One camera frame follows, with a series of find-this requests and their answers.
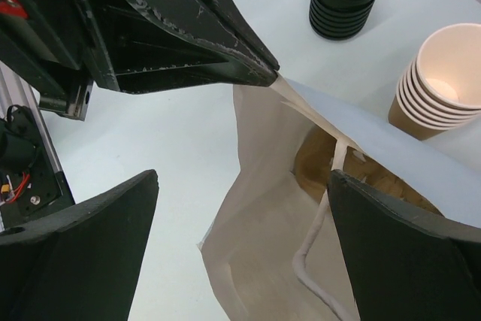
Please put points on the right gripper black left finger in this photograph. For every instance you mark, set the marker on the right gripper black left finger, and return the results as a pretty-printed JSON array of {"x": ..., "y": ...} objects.
[{"x": 83, "y": 262}]

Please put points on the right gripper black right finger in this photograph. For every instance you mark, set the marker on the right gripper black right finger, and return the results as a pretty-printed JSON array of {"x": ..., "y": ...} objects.
[{"x": 403, "y": 262}]

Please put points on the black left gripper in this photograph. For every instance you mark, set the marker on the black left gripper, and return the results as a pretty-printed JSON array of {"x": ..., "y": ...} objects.
[{"x": 47, "y": 44}]

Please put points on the stack of brown paper cups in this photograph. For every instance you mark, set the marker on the stack of brown paper cups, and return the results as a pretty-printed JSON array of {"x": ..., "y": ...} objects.
[{"x": 440, "y": 89}]

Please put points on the brown pulp cup carrier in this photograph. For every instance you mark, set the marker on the brown pulp cup carrier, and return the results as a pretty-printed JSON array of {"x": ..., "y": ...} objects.
[{"x": 314, "y": 160}]

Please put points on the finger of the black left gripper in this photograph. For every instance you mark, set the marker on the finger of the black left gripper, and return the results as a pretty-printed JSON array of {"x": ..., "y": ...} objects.
[{"x": 145, "y": 46}]

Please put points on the light blue paper bag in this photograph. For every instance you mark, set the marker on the light blue paper bag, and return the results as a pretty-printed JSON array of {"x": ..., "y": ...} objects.
[{"x": 273, "y": 252}]

